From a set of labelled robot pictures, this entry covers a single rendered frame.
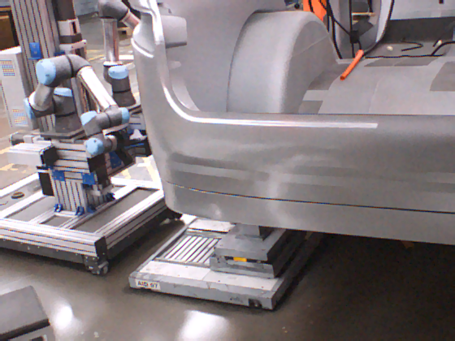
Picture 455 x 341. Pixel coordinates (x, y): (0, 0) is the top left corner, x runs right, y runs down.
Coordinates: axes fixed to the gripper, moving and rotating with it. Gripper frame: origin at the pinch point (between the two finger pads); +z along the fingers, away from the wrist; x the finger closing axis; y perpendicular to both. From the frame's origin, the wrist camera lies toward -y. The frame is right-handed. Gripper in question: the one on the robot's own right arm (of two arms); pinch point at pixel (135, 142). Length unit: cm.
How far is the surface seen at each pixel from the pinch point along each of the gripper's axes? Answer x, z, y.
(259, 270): -29, 20, -82
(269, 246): -36, 26, -73
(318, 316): -55, 9, -109
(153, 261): 36, 30, -61
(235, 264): -17, 20, -75
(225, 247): -15, 21, -66
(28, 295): 44, -58, -49
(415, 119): -143, -92, -36
